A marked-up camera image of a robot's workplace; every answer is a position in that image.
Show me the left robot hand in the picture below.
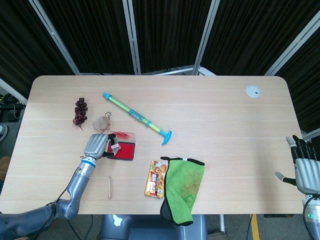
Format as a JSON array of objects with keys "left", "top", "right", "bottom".
[{"left": 82, "top": 133, "right": 119, "bottom": 161}]

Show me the dark red grape bunch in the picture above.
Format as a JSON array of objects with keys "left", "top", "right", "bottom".
[{"left": 72, "top": 97, "right": 89, "bottom": 131}]

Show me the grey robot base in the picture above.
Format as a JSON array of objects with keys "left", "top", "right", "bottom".
[{"left": 99, "top": 213, "right": 209, "bottom": 240}]

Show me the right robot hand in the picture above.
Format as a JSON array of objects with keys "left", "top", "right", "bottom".
[{"left": 275, "top": 135, "right": 320, "bottom": 195}]

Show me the green microfiber cloth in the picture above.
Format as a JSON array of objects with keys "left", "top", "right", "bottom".
[{"left": 159, "top": 156, "right": 206, "bottom": 227}]

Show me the fluffy beige keychain toy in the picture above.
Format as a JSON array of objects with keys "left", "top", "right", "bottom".
[{"left": 92, "top": 111, "right": 113, "bottom": 132}]

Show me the green blue water pump toy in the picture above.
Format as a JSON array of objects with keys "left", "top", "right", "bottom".
[{"left": 102, "top": 92, "right": 173, "bottom": 146}]

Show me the white cable grommet cap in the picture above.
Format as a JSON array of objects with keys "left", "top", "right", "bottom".
[{"left": 245, "top": 85, "right": 261, "bottom": 99}]

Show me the red rectangular box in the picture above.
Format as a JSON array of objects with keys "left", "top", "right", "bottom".
[{"left": 107, "top": 131, "right": 137, "bottom": 161}]

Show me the yellow curry food box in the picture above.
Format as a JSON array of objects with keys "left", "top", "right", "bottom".
[{"left": 144, "top": 159, "right": 170, "bottom": 199}]

